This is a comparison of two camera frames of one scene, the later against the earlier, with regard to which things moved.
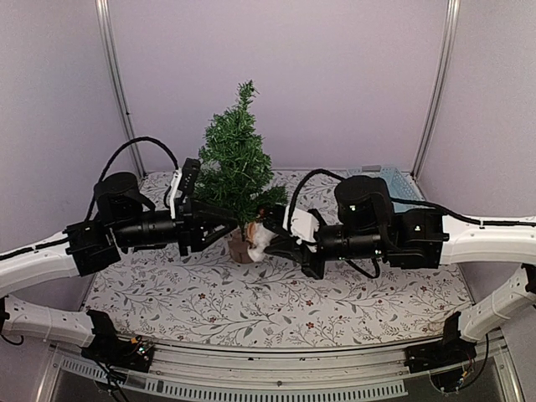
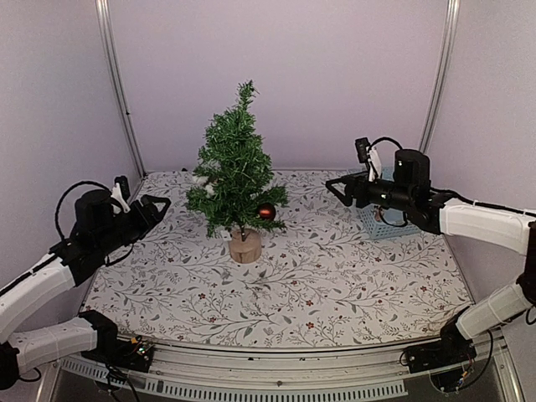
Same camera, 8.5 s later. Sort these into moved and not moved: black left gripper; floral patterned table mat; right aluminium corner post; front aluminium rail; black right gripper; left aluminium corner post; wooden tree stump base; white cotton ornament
Moved: white cotton ornament; black right gripper; black left gripper
Not moved: wooden tree stump base; right aluminium corner post; left aluminium corner post; floral patterned table mat; front aluminium rail
